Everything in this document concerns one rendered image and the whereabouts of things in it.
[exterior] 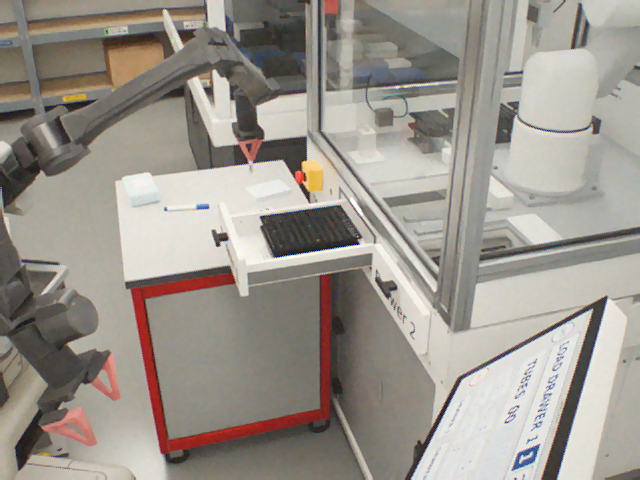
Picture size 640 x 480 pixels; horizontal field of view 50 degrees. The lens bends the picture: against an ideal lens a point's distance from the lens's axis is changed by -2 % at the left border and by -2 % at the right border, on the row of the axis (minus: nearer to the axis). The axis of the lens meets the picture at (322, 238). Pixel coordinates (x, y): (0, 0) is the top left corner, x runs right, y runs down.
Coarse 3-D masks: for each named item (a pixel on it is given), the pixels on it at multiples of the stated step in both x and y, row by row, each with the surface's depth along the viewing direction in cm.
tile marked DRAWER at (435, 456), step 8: (448, 440) 98; (432, 448) 100; (440, 448) 98; (432, 456) 98; (440, 456) 96; (424, 464) 98; (432, 464) 96; (440, 464) 94; (424, 472) 95; (432, 472) 93
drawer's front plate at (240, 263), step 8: (224, 208) 177; (224, 216) 174; (224, 224) 173; (232, 224) 170; (232, 232) 167; (232, 240) 164; (232, 248) 165; (240, 248) 160; (232, 256) 167; (240, 256) 157; (232, 264) 170; (240, 264) 157; (240, 272) 159; (240, 280) 160; (240, 288) 161
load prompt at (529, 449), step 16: (576, 336) 94; (560, 352) 94; (544, 368) 93; (560, 368) 90; (544, 384) 89; (560, 384) 86; (544, 400) 86; (528, 416) 85; (544, 416) 82; (528, 432) 82; (544, 432) 79; (528, 448) 79; (512, 464) 79; (528, 464) 76
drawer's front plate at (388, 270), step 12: (384, 252) 159; (372, 264) 165; (384, 264) 157; (372, 276) 166; (384, 276) 158; (396, 276) 150; (408, 288) 146; (384, 300) 160; (396, 300) 152; (408, 300) 145; (420, 300) 143; (396, 312) 154; (408, 312) 146; (420, 312) 140; (408, 324) 147; (420, 324) 141; (408, 336) 148; (420, 336) 142; (420, 348) 143
